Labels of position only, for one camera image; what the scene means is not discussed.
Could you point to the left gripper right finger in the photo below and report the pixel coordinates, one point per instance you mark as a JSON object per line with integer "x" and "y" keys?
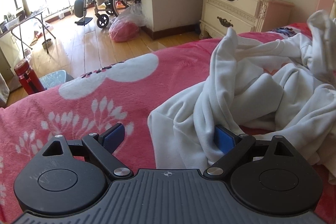
{"x": 236, "y": 149}

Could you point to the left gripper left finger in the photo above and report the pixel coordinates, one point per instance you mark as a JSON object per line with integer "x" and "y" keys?
{"x": 100, "y": 149}

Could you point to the white sweatshirt orange bear outline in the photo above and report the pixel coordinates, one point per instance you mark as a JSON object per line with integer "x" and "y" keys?
{"x": 286, "y": 87}

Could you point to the folding table by window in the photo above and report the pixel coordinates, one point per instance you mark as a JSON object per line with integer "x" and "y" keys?
{"x": 15, "y": 27}

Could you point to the pink floral bed blanket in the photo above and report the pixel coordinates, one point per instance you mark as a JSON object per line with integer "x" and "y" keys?
{"x": 124, "y": 92}

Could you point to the light blue plastic stool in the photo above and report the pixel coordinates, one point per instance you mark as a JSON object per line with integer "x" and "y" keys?
{"x": 54, "y": 79}

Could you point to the pink bag in plastic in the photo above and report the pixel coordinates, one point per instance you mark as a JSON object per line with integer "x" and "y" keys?
{"x": 126, "y": 26}

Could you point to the cream two-drawer nightstand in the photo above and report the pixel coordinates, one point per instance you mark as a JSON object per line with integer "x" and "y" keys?
{"x": 243, "y": 16}

